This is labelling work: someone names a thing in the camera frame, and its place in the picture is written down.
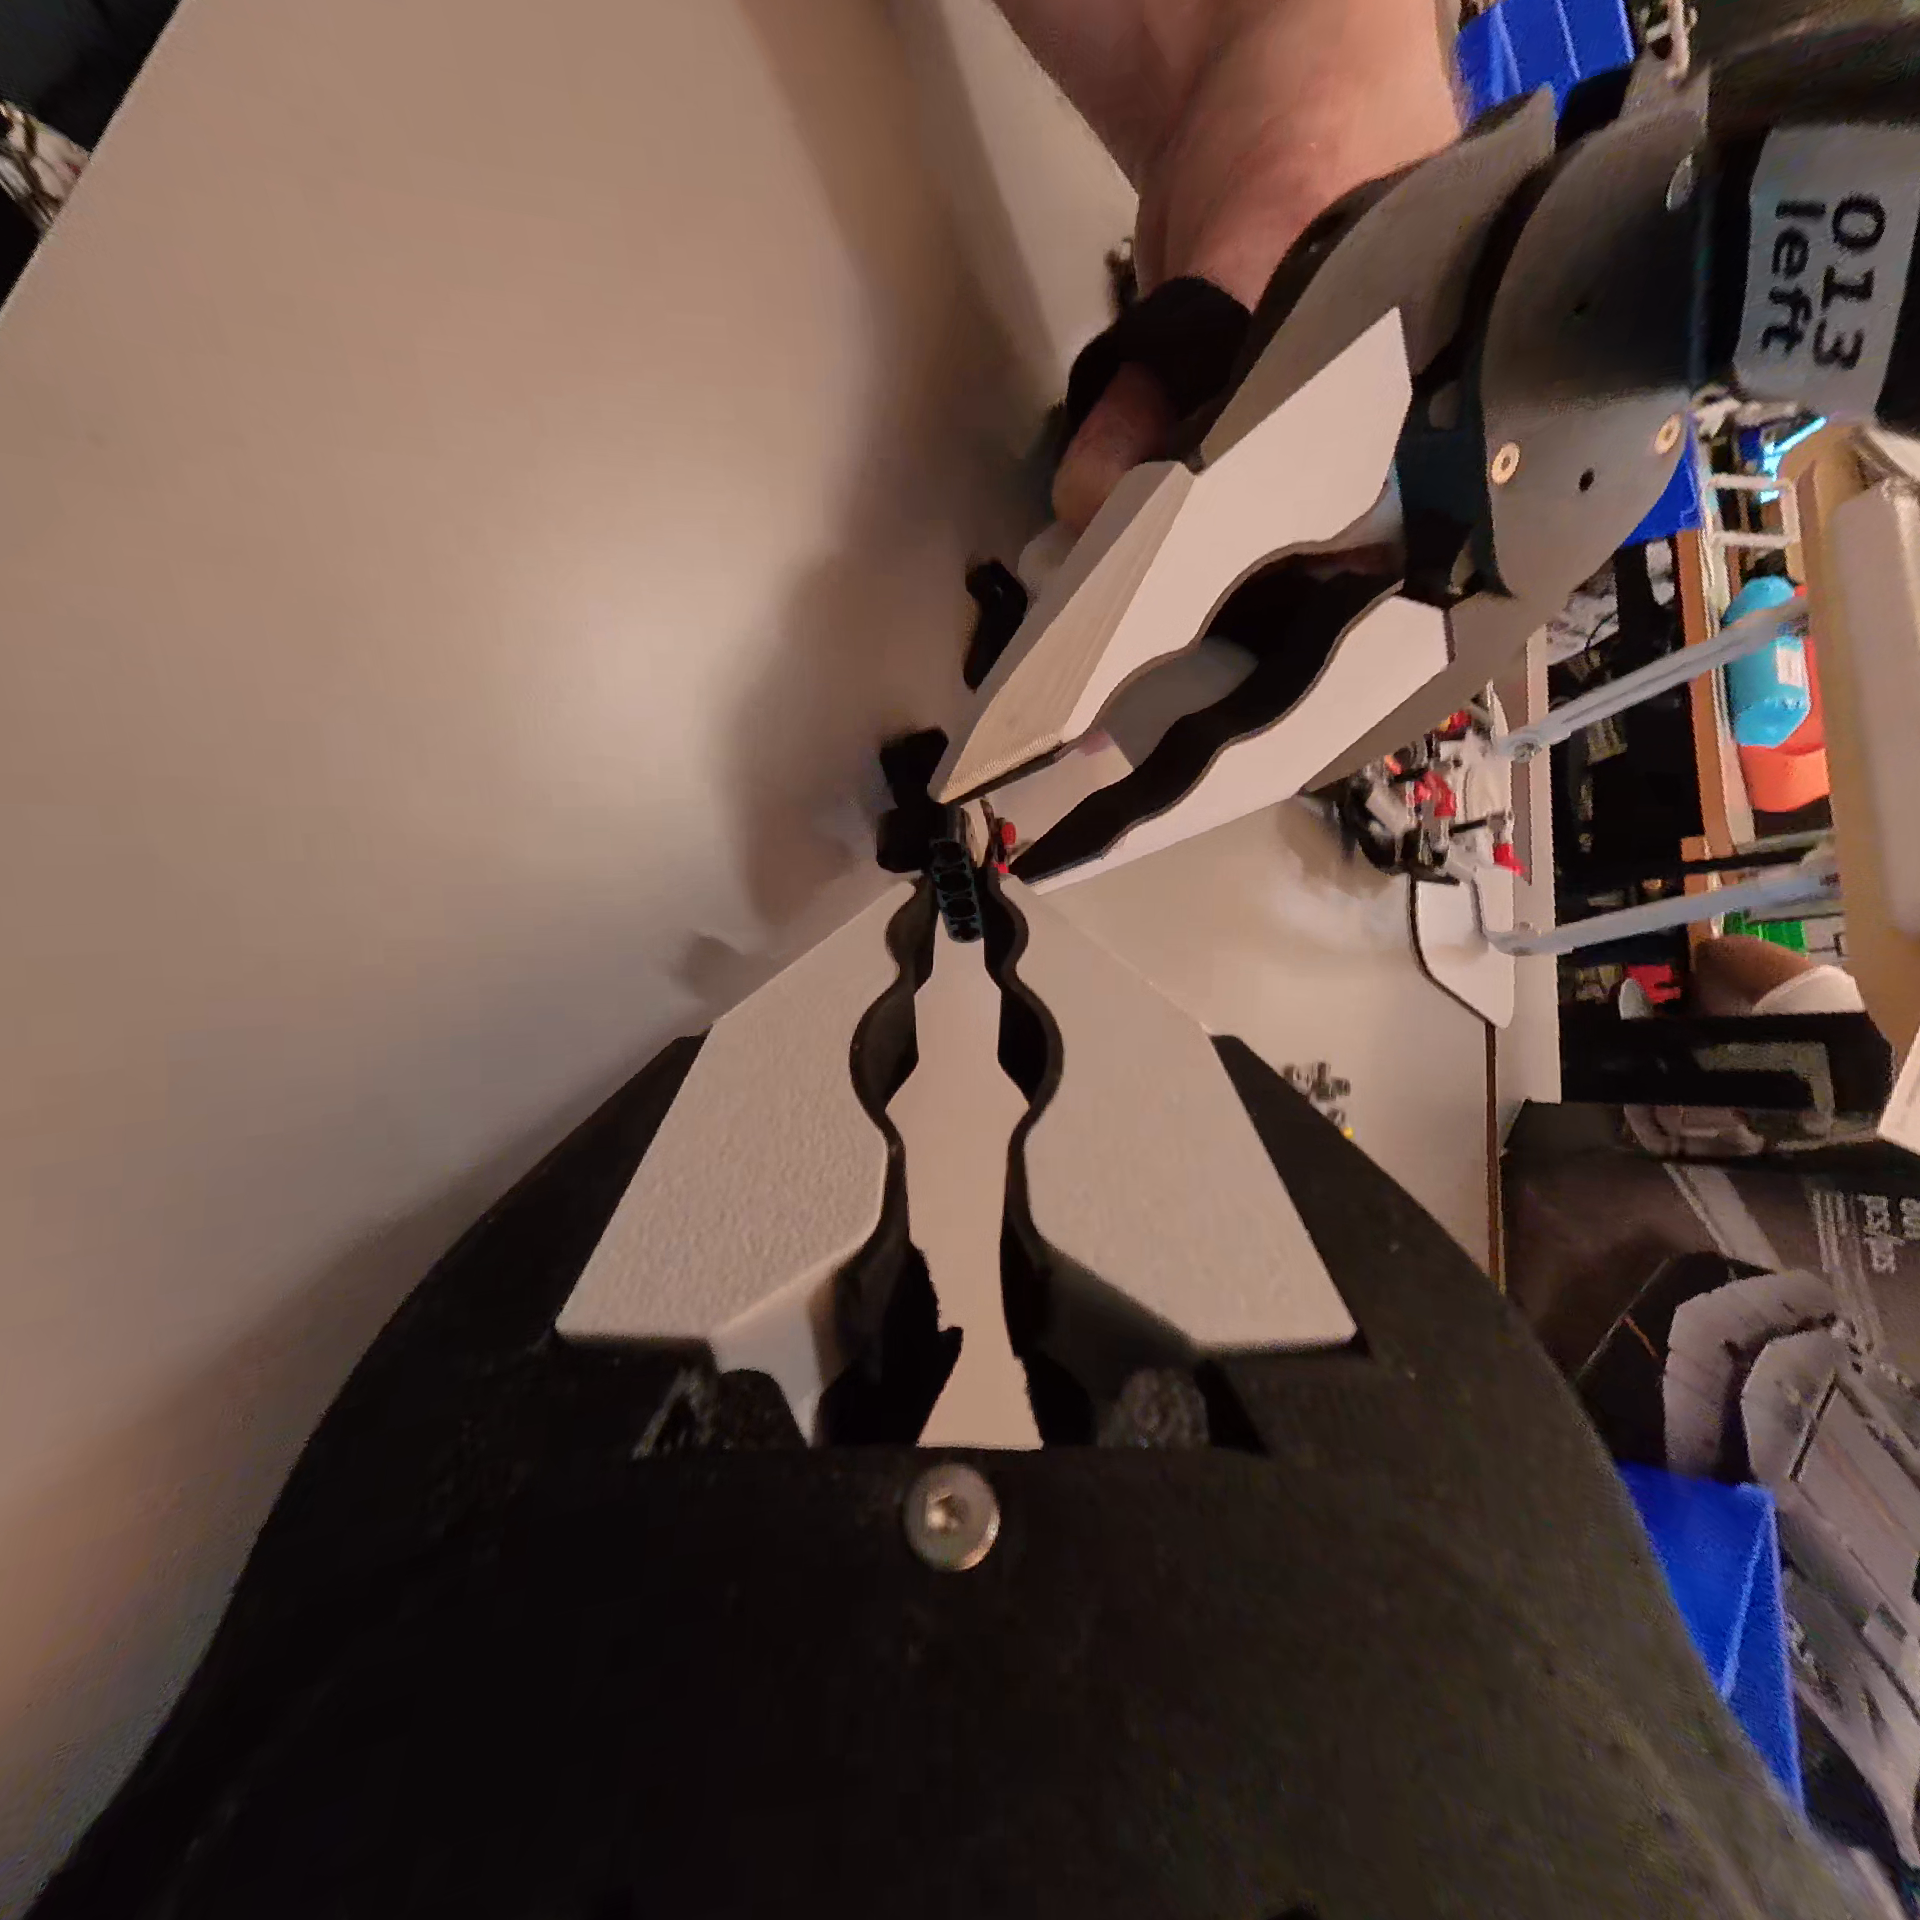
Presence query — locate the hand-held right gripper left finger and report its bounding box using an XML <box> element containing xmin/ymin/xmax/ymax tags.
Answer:
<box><xmin>556</xmin><ymin>877</ymin><xmax>928</xmax><ymax>1418</ymax></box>

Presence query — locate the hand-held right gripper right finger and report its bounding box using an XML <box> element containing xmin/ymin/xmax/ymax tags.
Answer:
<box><xmin>978</xmin><ymin>872</ymin><xmax>1359</xmax><ymax>1390</ymax></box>

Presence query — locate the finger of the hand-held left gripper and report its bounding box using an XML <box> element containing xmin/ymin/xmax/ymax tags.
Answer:
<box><xmin>928</xmin><ymin>304</ymin><xmax>1419</xmax><ymax>809</ymax></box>
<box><xmin>1007</xmin><ymin>569</ymin><xmax>1502</xmax><ymax>888</ymax></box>

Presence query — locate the partly built lego model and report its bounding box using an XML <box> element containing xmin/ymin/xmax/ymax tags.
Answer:
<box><xmin>1335</xmin><ymin>703</ymin><xmax>1525</xmax><ymax>886</ymax></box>

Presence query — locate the small yellow-axle lego assembly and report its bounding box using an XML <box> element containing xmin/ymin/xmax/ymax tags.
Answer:
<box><xmin>878</xmin><ymin>728</ymin><xmax>1029</xmax><ymax>903</ymax></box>

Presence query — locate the dark printed lego box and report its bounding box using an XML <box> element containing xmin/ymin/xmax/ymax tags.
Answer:
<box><xmin>1506</xmin><ymin>1111</ymin><xmax>1920</xmax><ymax>1846</ymax></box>

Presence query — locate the person's left hand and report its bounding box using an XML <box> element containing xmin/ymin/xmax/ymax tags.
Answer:
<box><xmin>1036</xmin><ymin>0</ymin><xmax>1464</xmax><ymax>527</ymax></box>

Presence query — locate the labelled blue plastic bin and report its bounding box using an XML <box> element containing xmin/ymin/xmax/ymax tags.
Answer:
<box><xmin>1452</xmin><ymin>0</ymin><xmax>1640</xmax><ymax>118</ymax></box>

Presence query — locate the white booklet stand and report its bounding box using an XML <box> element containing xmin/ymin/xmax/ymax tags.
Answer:
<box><xmin>1410</xmin><ymin>433</ymin><xmax>1920</xmax><ymax>1050</ymax></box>

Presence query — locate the blue and orange container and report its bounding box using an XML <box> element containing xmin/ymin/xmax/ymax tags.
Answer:
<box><xmin>1720</xmin><ymin>576</ymin><xmax>1829</xmax><ymax>812</ymax></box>

